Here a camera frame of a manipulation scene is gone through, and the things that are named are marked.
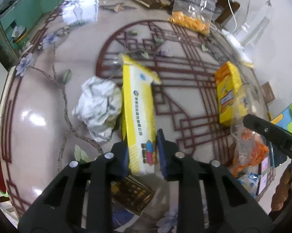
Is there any white paper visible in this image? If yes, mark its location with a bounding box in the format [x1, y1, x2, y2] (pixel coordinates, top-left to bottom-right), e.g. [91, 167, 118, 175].
[72, 76, 122, 143]

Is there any yellow white medicine box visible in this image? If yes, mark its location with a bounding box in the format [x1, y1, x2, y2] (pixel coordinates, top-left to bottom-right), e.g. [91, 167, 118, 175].
[119, 53, 161, 176]

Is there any green kitchen trash bin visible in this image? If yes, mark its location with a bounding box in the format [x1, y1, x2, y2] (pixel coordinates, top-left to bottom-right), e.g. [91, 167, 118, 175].
[11, 25, 28, 49]

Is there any dark brown snack packet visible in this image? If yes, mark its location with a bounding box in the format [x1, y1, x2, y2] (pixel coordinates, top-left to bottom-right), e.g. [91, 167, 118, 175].
[133, 0, 171, 10]

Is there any orange plastic snack bag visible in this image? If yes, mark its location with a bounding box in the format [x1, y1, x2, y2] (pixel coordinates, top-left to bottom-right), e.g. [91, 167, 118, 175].
[230, 84, 269, 177]

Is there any blue white sachet wrapper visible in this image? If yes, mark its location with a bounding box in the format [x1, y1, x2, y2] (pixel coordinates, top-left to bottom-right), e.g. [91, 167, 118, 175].
[238, 172, 260, 197]

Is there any yellow tea drink carton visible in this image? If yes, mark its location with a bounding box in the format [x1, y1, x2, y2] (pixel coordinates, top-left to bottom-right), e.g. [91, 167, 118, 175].
[215, 61, 243, 126]

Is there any bag of orange snacks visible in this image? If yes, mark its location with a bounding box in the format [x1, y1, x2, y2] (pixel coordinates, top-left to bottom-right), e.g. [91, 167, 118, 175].
[169, 0, 217, 35]

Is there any white desk lamp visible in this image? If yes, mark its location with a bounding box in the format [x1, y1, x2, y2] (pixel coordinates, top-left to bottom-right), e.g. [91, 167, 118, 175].
[221, 11, 270, 68]

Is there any smartphone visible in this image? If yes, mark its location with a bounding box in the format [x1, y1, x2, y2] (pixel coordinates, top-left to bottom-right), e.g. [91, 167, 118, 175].
[256, 156, 270, 196]

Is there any colourful blue booklet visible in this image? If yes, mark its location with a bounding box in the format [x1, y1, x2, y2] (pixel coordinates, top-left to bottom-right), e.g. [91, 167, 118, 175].
[271, 103, 292, 133]

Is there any right hand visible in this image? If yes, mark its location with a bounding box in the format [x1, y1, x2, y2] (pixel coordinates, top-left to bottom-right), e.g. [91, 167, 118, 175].
[271, 165, 292, 211]

